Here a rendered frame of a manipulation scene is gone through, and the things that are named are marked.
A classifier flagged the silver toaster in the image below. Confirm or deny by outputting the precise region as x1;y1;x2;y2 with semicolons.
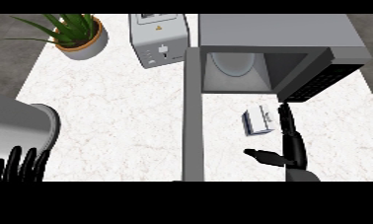
127;14;192;70

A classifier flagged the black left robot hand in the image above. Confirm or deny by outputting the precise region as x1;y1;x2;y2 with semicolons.
0;145;54;183

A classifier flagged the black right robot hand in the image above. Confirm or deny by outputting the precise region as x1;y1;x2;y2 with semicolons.
242;102;310;171

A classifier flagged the green potted plant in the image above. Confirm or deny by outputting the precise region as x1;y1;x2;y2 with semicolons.
5;14;111;61

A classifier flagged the grey microwave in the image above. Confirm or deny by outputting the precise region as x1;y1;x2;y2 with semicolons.
197;14;373;104

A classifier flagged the white milk carton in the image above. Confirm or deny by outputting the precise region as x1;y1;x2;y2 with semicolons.
242;104;278;137

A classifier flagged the grey microwave door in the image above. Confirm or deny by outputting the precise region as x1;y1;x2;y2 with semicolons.
182;47;207;183

